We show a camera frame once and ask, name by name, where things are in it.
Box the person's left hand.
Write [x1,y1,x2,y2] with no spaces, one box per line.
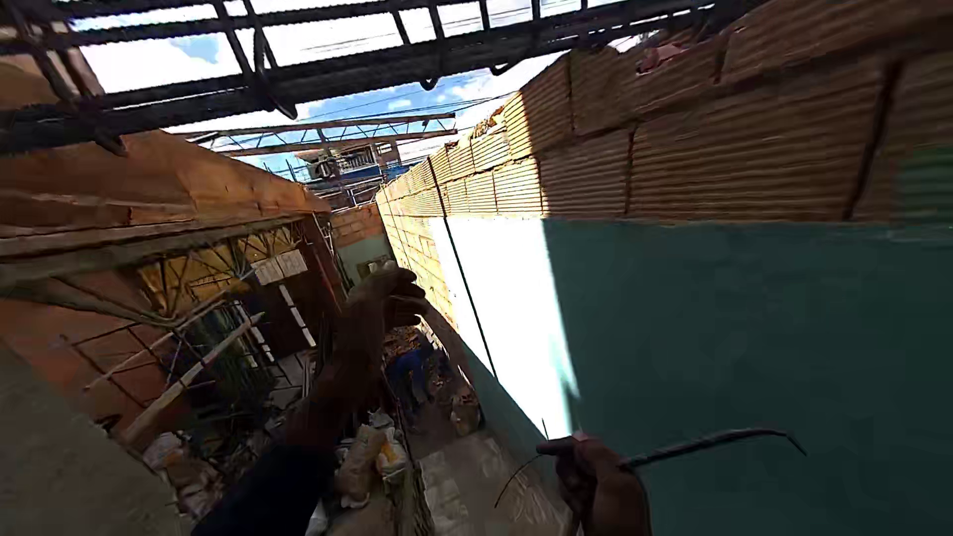
[340,267,428,360]

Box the person's right hand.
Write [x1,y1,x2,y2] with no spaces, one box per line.
[536,434,652,536]

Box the thin dark binding wire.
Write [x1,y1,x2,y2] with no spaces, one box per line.
[493,418,549,510]

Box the dark curved metal tying tool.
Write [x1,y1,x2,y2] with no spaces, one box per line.
[619,428,808,470]

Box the person's left forearm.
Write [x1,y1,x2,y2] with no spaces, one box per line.
[191,335,379,536]

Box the pile of brick rubble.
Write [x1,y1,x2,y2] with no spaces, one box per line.
[383,325,422,364]

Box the squat brown sack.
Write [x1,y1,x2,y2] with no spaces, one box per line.
[450,392,482,437]

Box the pale ventilation block panel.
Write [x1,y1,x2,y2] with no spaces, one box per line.
[251,249,308,287]

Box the dark door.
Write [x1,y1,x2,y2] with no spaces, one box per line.
[238,275,318,366]

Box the blue and white building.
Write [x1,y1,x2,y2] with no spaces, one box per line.
[296,141,403,186]

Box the long lattice roof truss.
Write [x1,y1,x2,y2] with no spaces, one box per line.
[170,112,458,158]

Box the white and yellow sack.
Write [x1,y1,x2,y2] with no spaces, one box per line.
[375,427,409,482]

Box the tall brown sack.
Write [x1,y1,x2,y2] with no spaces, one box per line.
[335,423,385,509]

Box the dark steel rebar cage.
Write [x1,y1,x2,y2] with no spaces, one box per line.
[0,0,764,157]

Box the rough wooden pole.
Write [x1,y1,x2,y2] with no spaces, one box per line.
[121,312,265,448]

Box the rusty rebar grid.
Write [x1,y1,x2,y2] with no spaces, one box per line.
[61,271,258,409]

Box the pile of whitish sacks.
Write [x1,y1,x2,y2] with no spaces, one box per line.
[143,430,233,521]

